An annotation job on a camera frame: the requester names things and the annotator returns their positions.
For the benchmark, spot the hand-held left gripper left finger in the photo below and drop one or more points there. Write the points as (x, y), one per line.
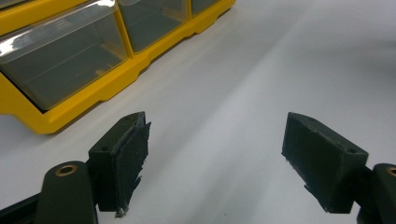
(121, 161)

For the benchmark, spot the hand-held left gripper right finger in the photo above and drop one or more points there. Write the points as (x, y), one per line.
(323, 165)

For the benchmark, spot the yellow and black drawer organizer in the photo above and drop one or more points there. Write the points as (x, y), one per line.
(93, 93)

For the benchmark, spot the set of clear organizer drawers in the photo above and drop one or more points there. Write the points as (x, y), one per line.
(68, 59)

